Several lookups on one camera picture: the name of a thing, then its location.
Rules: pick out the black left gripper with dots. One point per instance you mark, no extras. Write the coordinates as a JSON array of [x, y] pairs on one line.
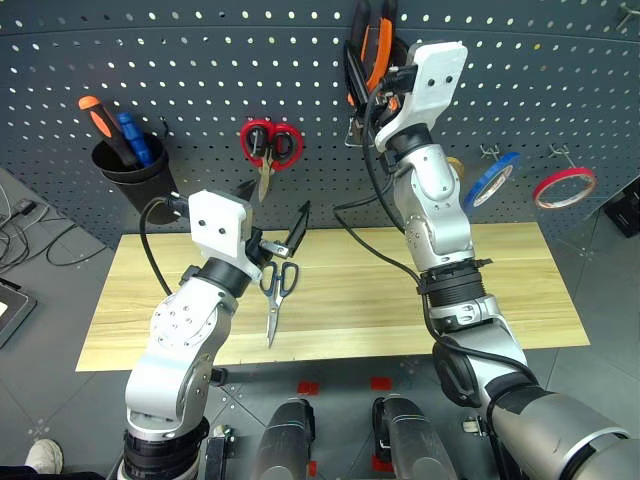
[[257, 245]]

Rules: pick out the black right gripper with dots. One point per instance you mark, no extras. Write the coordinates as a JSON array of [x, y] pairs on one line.
[[382, 112]]

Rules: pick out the orange and black pliers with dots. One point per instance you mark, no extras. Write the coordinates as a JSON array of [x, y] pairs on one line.
[[382, 50]]

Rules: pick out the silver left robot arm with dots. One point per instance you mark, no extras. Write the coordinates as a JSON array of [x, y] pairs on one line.
[[185, 325]]

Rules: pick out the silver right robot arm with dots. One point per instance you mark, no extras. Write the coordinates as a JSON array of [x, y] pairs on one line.
[[440, 200]]

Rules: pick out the yellow tape roll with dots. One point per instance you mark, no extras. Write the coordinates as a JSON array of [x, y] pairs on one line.
[[456, 167]]

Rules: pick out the metal pegboard hook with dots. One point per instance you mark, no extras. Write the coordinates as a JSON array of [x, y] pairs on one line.
[[629, 15], [559, 151], [490, 151]]

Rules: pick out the grey perforated pegboard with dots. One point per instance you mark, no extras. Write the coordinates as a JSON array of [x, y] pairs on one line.
[[200, 75]]

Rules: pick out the blue tape roll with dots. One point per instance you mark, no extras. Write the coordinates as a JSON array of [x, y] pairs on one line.
[[487, 182]]

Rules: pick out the red tape roll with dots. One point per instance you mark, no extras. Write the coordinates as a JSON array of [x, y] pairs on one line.
[[560, 192]]

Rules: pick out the black and blue scissors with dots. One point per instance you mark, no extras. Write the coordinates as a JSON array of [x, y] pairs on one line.
[[277, 295]]

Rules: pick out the black tool cup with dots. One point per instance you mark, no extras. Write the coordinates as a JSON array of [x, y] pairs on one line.
[[135, 182]]

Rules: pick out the orange and black screwdriver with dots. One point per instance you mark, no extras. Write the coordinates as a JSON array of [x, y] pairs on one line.
[[102, 122]]

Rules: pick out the dark rounded robot shape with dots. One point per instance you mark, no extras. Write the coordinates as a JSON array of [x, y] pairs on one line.
[[285, 440], [415, 440]]

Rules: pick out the grey flat device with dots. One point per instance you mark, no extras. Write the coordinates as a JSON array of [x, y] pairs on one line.
[[12, 310]]

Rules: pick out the black box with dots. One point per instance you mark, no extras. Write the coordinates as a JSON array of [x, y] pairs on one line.
[[625, 207]]

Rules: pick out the white shoe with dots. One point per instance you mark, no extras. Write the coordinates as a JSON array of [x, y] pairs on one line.
[[45, 456]]

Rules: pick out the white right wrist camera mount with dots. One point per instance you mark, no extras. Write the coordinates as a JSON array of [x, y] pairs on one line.
[[430, 80]]

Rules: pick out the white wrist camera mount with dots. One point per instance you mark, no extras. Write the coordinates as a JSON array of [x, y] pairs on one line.
[[217, 220], [430, 80]]

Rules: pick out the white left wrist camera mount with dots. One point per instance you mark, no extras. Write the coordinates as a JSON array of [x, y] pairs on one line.
[[217, 220]]

